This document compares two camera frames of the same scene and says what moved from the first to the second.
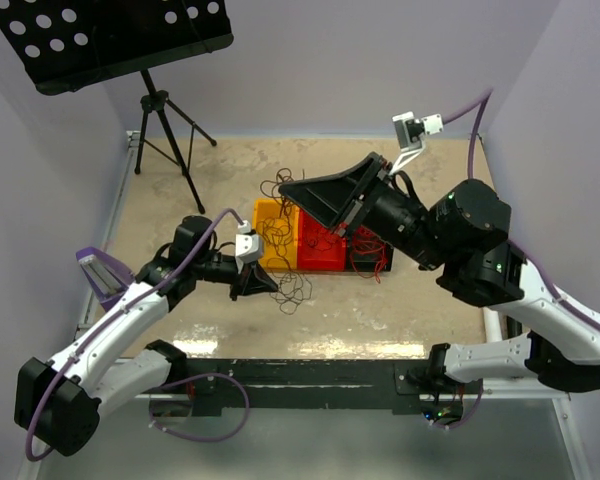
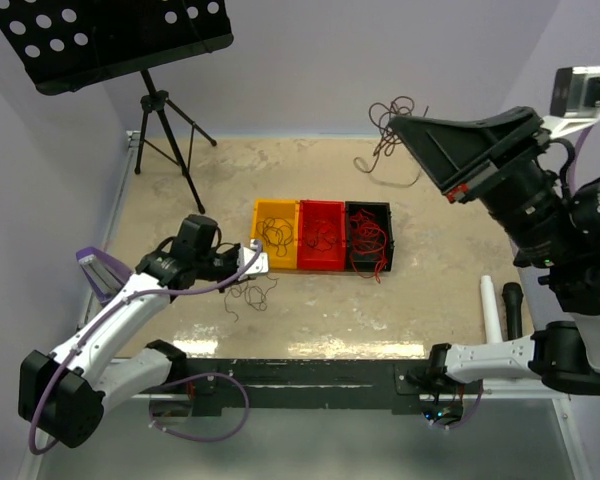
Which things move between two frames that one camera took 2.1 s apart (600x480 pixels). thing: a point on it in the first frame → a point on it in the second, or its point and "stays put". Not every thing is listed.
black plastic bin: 367,252 stays put
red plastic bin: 318,247 stays put
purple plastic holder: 108,276 stays put
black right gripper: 335,197 → 460,153
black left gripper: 252,280 → 234,252
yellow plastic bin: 277,220 stays put
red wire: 368,253 stays put
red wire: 369,256 stays put
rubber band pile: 292,291 → 382,115
